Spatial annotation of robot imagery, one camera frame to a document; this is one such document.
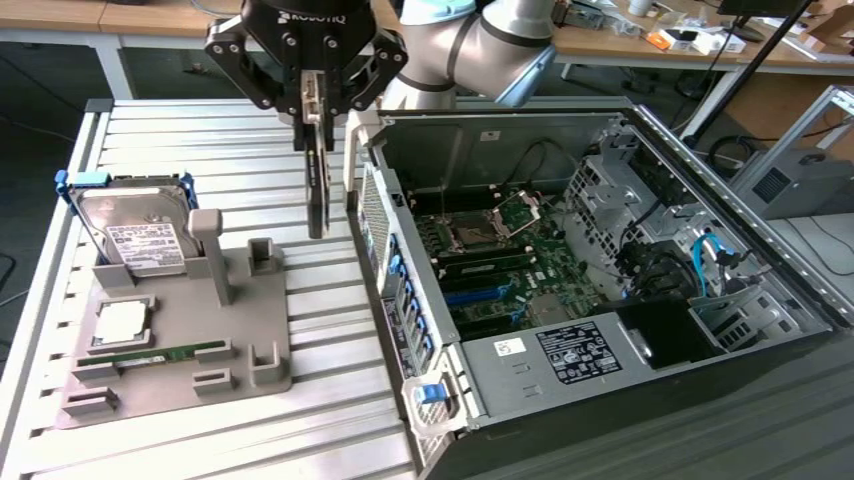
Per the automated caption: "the silver CPU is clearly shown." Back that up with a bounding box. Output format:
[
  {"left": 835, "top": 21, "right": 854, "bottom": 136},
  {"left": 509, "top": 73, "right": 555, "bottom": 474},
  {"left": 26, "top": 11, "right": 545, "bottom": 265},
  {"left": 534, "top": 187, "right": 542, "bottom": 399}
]
[{"left": 92, "top": 302, "right": 150, "bottom": 346}]

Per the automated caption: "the hard disk with blue bracket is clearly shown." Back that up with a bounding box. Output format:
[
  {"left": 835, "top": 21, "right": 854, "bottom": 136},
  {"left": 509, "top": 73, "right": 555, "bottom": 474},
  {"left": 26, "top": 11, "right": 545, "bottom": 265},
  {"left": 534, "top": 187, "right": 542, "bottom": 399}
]
[{"left": 54, "top": 169, "right": 202, "bottom": 279}]

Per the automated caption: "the metal socket cover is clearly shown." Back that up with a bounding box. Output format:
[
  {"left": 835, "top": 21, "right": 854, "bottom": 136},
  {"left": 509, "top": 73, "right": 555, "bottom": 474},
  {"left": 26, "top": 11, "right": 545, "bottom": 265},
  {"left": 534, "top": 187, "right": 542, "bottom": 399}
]
[{"left": 493, "top": 189, "right": 546, "bottom": 236}]

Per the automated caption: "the wooden desk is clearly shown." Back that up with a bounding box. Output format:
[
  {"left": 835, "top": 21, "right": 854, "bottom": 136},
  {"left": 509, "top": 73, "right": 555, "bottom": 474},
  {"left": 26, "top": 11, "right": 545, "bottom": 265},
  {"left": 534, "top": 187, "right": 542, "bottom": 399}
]
[
  {"left": 553, "top": 0, "right": 854, "bottom": 101},
  {"left": 0, "top": 0, "right": 402, "bottom": 99}
]

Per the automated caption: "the grey computer tower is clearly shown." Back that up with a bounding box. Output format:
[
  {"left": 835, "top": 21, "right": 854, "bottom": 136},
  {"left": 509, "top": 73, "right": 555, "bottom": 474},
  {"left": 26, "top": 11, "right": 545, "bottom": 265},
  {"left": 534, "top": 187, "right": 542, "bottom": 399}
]
[{"left": 730, "top": 147, "right": 854, "bottom": 221}]

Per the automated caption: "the black tripod pole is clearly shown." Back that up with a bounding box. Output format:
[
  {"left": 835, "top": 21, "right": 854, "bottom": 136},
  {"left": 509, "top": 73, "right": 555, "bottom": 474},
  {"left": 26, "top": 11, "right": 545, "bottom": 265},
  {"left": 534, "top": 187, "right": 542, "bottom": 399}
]
[{"left": 679, "top": 0, "right": 819, "bottom": 146}]

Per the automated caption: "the graphics card with metal bracket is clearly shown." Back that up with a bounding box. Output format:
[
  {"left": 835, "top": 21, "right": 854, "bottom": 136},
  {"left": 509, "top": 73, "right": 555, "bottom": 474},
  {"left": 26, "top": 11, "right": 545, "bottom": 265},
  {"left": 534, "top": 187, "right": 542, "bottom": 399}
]
[{"left": 296, "top": 69, "right": 335, "bottom": 240}]

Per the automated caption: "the black monitor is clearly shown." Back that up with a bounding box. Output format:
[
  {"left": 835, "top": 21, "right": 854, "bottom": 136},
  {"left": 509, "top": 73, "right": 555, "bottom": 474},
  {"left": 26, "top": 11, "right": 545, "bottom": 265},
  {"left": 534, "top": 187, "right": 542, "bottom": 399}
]
[{"left": 717, "top": 0, "right": 806, "bottom": 42}]

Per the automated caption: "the green motherboard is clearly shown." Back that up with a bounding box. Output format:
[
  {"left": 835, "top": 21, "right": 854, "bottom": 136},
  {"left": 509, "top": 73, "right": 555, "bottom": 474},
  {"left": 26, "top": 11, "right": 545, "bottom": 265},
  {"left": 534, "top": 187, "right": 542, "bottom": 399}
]
[{"left": 412, "top": 187, "right": 602, "bottom": 341}]

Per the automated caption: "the cardboard box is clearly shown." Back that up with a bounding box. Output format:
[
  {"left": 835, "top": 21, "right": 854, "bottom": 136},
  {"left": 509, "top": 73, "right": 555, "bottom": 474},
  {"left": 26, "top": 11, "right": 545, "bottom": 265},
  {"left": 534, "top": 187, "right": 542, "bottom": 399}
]
[{"left": 806, "top": 0, "right": 854, "bottom": 49}]

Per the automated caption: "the grey power supply unit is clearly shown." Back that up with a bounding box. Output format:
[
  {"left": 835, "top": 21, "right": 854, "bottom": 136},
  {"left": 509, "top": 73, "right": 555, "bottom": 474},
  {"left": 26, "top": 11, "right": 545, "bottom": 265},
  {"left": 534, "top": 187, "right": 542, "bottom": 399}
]
[{"left": 459, "top": 312, "right": 653, "bottom": 419}]

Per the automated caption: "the grey printed parts rack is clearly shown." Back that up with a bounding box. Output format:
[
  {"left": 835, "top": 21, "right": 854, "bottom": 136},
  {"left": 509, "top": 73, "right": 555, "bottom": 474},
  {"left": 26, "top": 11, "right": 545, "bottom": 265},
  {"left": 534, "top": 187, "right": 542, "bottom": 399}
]
[{"left": 56, "top": 207, "right": 295, "bottom": 431}]

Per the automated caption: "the light blue wire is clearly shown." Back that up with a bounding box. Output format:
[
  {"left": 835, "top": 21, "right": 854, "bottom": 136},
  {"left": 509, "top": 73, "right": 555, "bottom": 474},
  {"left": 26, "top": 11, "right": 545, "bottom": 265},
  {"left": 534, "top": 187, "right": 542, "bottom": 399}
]
[{"left": 690, "top": 227, "right": 746, "bottom": 299}]

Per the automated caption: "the dark RAM stick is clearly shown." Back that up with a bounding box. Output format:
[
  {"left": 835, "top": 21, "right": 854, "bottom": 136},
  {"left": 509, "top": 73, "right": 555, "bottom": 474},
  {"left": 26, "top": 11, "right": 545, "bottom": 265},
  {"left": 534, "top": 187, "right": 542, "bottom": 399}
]
[{"left": 438, "top": 252, "right": 537, "bottom": 280}]

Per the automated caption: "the metal disk bay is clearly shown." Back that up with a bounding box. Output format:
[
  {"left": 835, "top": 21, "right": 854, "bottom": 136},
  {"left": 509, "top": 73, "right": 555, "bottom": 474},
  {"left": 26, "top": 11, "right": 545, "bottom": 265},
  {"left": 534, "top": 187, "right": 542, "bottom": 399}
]
[{"left": 686, "top": 287, "right": 813, "bottom": 354}]

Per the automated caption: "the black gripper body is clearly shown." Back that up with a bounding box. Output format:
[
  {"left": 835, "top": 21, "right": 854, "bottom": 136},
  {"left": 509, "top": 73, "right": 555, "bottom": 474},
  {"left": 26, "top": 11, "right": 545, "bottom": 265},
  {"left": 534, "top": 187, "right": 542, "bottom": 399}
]
[{"left": 239, "top": 0, "right": 382, "bottom": 76}]

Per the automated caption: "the CPU socket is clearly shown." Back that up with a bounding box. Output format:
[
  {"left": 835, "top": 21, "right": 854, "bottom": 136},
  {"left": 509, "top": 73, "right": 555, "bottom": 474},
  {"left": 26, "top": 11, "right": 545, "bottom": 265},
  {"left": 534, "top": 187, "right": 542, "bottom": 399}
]
[{"left": 433, "top": 209, "right": 515, "bottom": 254}]

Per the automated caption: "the open grey PC case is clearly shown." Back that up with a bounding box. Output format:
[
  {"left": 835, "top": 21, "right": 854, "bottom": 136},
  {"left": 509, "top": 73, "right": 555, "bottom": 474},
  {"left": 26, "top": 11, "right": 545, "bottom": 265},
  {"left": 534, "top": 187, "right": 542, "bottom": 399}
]
[{"left": 342, "top": 95, "right": 854, "bottom": 480}]

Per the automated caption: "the green RAM stick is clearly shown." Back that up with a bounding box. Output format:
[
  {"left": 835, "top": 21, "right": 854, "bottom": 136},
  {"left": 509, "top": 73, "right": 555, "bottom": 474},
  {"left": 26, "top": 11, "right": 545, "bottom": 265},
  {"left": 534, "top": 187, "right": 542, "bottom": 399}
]
[{"left": 78, "top": 339, "right": 228, "bottom": 369}]

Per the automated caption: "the aluminium profile frame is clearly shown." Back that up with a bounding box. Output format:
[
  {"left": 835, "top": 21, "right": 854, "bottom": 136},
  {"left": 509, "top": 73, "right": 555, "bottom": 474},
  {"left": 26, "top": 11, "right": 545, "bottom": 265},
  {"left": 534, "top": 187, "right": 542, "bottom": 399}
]
[{"left": 730, "top": 83, "right": 854, "bottom": 191}]

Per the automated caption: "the orange and white box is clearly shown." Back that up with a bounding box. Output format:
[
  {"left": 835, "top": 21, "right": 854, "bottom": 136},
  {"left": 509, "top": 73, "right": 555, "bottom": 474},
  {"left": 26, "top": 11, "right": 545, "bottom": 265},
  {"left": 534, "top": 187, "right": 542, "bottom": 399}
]
[{"left": 643, "top": 27, "right": 702, "bottom": 54}]

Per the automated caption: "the silver chipset heatsink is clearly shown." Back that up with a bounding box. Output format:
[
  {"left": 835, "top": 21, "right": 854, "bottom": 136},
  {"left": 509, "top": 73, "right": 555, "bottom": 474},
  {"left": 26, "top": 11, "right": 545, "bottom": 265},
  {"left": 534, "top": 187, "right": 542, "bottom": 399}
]
[{"left": 530, "top": 294, "right": 575, "bottom": 321}]

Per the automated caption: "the perforated metal drive cage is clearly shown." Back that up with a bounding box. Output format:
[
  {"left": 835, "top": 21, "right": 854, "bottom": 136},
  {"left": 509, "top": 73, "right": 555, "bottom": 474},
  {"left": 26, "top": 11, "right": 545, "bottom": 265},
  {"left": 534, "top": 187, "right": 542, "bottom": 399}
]
[{"left": 565, "top": 124, "right": 675, "bottom": 251}]

